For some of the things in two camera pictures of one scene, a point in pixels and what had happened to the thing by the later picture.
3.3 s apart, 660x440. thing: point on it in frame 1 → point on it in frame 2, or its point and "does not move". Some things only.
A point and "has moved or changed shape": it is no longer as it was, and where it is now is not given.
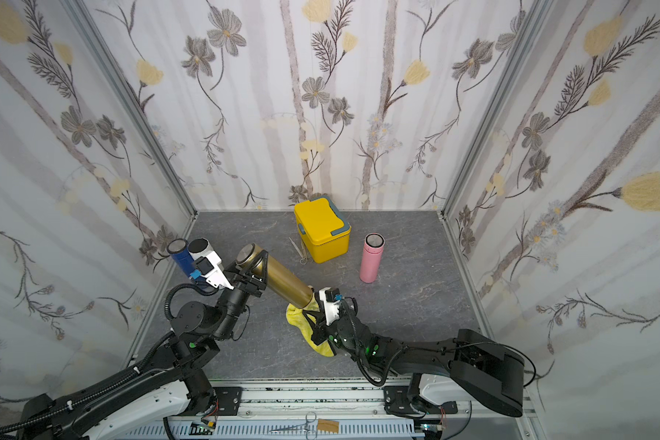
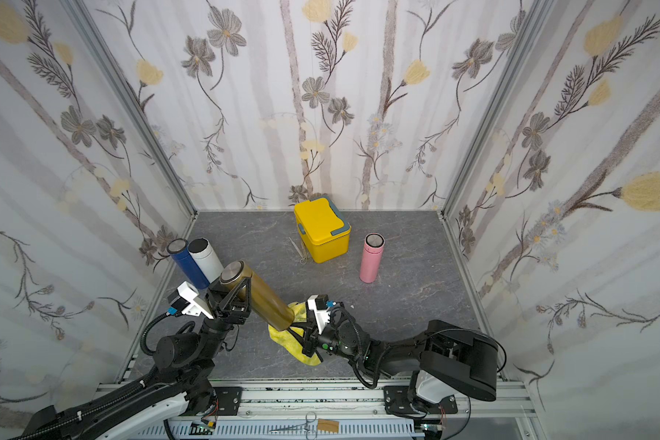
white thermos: [199, 247] does not move
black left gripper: [247, 283] → [224, 307]
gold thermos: [282, 280] → [267, 302]
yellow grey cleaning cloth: [297, 316] has moved or changed shape
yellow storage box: [324, 234] does not move
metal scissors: [310, 434] does not move
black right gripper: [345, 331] does not move
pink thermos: [371, 257] does not move
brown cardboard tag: [330, 425] does not move
